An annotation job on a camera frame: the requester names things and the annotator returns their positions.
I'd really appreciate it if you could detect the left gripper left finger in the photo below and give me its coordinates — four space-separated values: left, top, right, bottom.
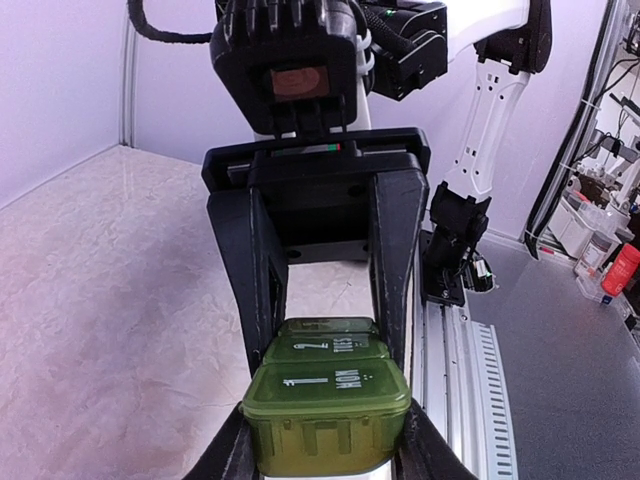
187 404 260 480

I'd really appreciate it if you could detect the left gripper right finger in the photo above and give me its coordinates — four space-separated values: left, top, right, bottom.
394 399 477 480

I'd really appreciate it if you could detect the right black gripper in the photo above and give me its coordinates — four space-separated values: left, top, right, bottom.
202 128 430 370

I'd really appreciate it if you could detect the green weekly pill organizer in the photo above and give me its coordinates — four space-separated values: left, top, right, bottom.
240 316 411 477

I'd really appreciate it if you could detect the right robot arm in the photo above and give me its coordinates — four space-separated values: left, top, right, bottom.
202 1 552 370

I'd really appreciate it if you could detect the orange red bottle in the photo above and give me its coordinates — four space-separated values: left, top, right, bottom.
601 244 639 297

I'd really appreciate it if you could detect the front aluminium rail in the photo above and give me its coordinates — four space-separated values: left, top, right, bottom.
409 230 519 479

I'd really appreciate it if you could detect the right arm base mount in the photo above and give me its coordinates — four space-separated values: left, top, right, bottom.
420 182 494 307

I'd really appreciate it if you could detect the left aluminium frame post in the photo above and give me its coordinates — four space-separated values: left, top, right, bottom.
119 8 138 148

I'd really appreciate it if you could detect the aluminium frame post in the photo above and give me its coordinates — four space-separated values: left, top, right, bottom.
119 8 138 148
524 1 632 259

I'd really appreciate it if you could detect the right aluminium frame post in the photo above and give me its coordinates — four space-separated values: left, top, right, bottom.
524 1 632 259

